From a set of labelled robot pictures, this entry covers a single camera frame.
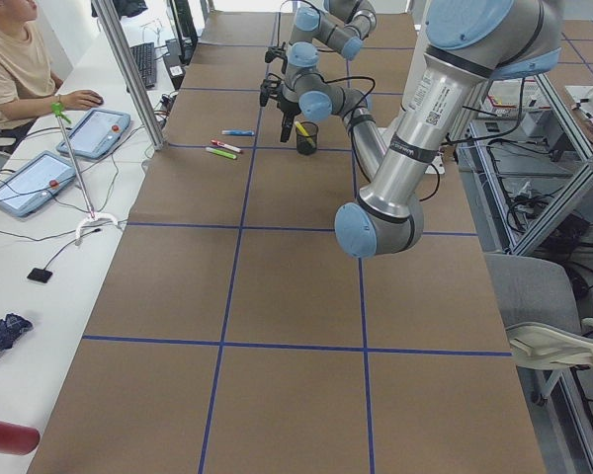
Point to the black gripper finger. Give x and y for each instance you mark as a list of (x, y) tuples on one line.
[(282, 129), (288, 127)]

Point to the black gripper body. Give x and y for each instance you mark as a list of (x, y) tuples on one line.
[(286, 107), (284, 65)]

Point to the yellow highlighter pen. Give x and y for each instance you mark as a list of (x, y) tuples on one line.
[(302, 130)]

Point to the blue marker pen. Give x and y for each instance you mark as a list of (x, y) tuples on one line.
[(238, 132)]

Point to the red white marker pen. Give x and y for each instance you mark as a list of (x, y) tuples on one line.
[(226, 146)]

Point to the green highlighter pen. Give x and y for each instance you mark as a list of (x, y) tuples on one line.
[(221, 152)]

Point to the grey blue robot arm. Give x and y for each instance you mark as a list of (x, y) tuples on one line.
[(342, 26), (468, 42)]

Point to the black mesh pen cup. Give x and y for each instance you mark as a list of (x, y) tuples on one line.
[(307, 145)]

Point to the black keyboard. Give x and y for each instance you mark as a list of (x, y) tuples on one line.
[(144, 57)]

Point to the far blue teach pendant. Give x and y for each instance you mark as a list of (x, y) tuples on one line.
[(97, 132)]

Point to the blue teach pendant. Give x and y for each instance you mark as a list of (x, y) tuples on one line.
[(97, 132), (35, 184)]

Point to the metal reacher grabber stick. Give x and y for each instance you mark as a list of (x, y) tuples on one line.
[(92, 216)]

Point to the person in beige shirt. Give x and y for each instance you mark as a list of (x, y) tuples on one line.
[(28, 86)]

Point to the near blue teach pendant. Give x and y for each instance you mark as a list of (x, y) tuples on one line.
[(35, 184)]

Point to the small black square pad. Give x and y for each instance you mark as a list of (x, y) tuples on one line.
[(40, 275)]

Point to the white grey office chair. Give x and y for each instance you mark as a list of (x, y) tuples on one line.
[(539, 313)]

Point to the folded blue plaid umbrella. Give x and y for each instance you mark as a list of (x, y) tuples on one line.
[(12, 327)]

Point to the red cylinder bottle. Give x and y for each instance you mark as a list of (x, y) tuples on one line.
[(17, 439)]

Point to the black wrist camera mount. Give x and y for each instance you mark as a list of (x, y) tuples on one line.
[(269, 55), (270, 89)]

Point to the aluminium frame post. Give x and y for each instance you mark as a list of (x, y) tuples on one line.
[(117, 40)]

